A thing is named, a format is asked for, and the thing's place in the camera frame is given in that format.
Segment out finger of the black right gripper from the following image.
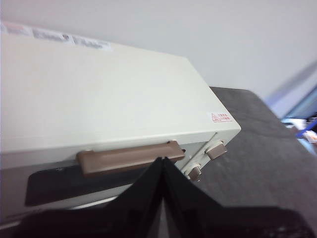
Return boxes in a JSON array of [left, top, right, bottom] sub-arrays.
[[162, 156, 317, 238]]

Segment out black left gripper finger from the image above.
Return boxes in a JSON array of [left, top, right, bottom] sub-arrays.
[[14, 156, 164, 238]]

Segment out glass oven door brown handle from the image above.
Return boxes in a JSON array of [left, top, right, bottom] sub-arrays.
[[0, 132, 218, 224]]

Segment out beige oven knob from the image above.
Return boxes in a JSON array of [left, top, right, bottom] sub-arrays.
[[183, 164, 203, 181], [205, 140, 228, 161]]

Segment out white Toshiba toaster oven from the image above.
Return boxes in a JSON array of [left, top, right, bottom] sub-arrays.
[[0, 21, 242, 224]]

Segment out red warning sticker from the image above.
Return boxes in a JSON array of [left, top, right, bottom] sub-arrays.
[[207, 112, 231, 123]]

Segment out red white printed label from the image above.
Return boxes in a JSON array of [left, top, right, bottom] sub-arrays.
[[0, 22, 32, 39]]

